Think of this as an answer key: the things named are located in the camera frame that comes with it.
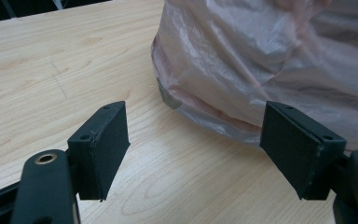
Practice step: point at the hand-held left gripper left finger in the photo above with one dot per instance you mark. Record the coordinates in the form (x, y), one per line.
(105, 149)

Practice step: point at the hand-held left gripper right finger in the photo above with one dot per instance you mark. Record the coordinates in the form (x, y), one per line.
(295, 149)

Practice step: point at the pink plastic trash bag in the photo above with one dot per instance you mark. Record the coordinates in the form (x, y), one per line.
(230, 62)

